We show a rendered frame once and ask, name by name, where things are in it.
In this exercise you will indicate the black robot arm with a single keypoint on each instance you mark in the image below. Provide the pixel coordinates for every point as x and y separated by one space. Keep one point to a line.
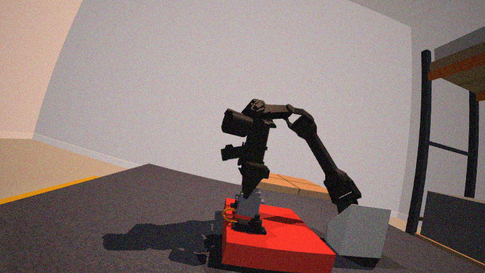
255 122

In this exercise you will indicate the grey micro servo with orange cable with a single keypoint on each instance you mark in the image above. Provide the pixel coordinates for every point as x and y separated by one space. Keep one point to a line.
247 207

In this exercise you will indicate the red flat rectangular deck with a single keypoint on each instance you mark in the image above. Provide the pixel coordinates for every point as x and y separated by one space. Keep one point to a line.
275 239

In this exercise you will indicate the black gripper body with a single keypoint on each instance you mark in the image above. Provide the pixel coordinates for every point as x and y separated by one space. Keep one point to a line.
253 164

